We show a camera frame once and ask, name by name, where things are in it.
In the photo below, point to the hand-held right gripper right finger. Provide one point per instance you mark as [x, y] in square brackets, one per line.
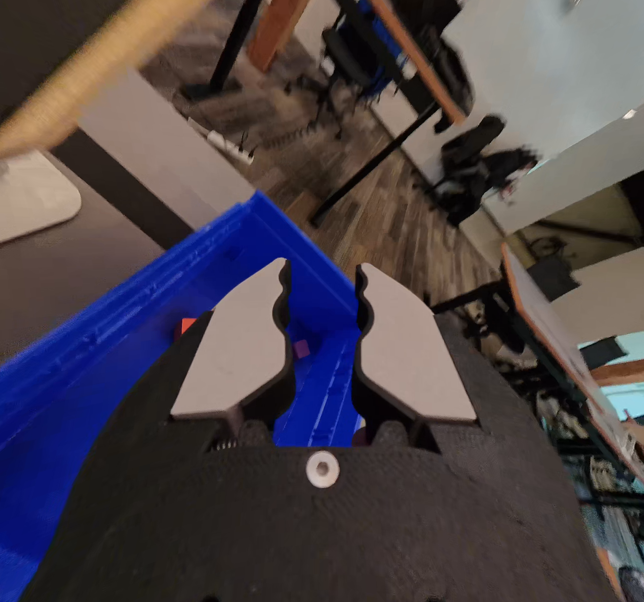
[407, 355]

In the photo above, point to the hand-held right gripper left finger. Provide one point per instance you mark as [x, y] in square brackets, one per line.
[231, 355]

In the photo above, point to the red cube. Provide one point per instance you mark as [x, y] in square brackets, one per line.
[186, 325]

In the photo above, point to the purple cube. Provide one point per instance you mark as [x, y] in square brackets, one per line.
[301, 348]

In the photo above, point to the blue plastic bin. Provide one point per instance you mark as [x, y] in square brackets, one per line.
[100, 360]

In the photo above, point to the wooden edged white desk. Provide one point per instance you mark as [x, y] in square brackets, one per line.
[553, 335]

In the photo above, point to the black panel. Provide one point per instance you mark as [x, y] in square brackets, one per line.
[603, 350]
[553, 275]

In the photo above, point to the office chair with black jacket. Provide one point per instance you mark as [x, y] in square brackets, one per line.
[478, 174]

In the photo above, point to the white power strip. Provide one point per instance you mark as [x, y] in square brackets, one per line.
[229, 144]

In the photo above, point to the white stand base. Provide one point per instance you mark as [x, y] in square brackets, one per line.
[35, 194]

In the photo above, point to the black backpack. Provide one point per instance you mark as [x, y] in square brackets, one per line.
[453, 79]

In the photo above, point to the wooden edged desk black legs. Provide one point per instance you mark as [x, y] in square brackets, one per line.
[402, 34]

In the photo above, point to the black board with wooden edge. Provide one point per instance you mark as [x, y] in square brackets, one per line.
[50, 8]

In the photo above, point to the grey stand post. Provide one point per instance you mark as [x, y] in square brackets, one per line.
[151, 159]

